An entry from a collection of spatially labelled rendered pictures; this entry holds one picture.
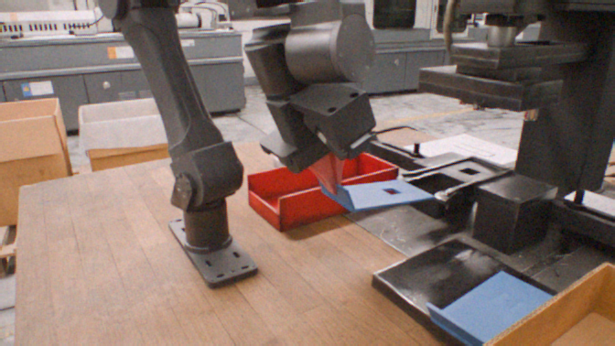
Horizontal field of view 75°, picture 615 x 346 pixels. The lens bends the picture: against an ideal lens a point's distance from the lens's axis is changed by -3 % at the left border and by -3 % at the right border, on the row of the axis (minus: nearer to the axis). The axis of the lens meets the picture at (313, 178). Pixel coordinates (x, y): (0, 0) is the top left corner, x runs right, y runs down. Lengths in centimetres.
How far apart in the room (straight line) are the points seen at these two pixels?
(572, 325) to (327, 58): 39
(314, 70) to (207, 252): 33
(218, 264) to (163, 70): 26
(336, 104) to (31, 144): 234
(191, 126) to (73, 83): 436
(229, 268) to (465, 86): 42
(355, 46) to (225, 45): 477
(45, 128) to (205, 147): 208
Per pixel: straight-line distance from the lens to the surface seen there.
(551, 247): 72
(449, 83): 66
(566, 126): 87
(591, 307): 58
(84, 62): 488
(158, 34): 59
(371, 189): 57
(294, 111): 41
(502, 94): 61
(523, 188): 68
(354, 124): 37
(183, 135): 55
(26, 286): 66
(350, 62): 36
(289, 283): 55
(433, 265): 57
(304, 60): 37
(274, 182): 76
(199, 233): 60
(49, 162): 265
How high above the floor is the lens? 123
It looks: 22 degrees down
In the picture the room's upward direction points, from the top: straight up
